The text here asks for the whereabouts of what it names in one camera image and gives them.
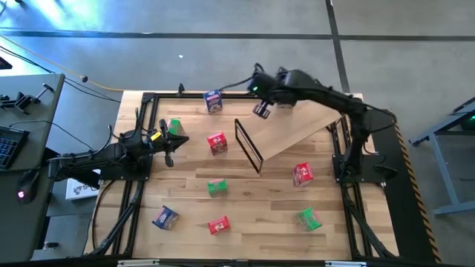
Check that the blue-grey metal table frame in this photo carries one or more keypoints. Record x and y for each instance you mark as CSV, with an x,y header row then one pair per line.
x,y
444,170

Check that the black keyboard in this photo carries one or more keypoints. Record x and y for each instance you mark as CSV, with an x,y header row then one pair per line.
x,y
11,146

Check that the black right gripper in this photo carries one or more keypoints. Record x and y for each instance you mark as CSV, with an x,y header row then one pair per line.
x,y
263,84

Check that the black metal table frame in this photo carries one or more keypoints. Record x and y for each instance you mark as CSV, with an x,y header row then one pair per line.
x,y
193,95

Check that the red Froot Loops cereal box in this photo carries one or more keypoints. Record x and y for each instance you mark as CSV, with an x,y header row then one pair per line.
x,y
219,225
303,175
217,144

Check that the blue Frosted Flakes cereal box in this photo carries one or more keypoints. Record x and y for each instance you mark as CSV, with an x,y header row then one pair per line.
x,y
212,102
165,218

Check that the green Apple Jacks cereal box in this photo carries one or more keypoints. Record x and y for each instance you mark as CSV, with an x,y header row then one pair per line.
x,y
217,188
176,128
309,219

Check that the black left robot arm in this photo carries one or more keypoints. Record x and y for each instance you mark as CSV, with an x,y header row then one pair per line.
x,y
92,159

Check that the black computer mouse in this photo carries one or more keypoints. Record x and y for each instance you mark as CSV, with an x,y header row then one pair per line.
x,y
27,185

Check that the grey side desk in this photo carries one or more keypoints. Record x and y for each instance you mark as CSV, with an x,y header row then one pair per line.
x,y
22,230

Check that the wooden shelf with black frame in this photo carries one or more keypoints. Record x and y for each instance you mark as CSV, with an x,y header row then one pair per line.
x,y
289,130

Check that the black frame clamp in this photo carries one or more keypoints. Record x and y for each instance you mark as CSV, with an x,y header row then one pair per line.
x,y
181,89

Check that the black desk clamp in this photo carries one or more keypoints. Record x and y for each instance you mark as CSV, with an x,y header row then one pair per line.
x,y
22,102

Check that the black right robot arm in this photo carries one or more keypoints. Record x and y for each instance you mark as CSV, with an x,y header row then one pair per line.
x,y
334,98

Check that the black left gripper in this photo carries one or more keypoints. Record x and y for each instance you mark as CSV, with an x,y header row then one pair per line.
x,y
161,144

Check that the white box with logo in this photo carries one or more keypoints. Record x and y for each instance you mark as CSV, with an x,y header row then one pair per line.
x,y
79,191

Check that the silver frame bracket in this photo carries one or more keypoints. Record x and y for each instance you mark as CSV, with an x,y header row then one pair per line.
x,y
139,263
347,264

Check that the black mat with hazard stripes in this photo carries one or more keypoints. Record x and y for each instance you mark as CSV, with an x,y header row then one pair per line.
x,y
393,207

